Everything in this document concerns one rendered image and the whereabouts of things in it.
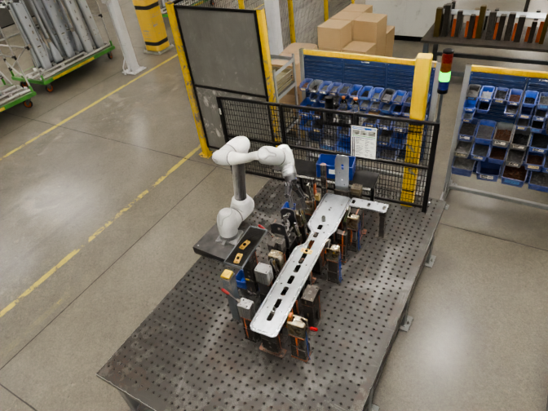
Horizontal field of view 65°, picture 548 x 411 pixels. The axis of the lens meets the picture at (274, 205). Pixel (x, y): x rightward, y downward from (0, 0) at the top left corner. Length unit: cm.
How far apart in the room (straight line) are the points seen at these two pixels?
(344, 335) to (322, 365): 26
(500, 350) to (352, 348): 143
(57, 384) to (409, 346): 290
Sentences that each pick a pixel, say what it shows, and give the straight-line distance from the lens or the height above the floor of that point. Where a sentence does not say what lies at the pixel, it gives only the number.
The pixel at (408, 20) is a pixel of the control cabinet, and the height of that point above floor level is 39.
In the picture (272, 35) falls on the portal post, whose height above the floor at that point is 98.
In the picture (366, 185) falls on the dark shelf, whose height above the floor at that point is 103.
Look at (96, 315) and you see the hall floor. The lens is 450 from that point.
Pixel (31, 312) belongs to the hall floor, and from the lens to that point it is 489.
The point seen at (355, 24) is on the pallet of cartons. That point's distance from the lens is 724.
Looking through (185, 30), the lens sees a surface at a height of 171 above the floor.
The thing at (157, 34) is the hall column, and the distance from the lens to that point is 1024.
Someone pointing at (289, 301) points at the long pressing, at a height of 100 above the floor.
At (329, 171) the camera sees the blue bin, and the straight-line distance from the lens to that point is 358.
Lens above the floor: 319
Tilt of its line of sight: 40 degrees down
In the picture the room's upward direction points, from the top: 8 degrees counter-clockwise
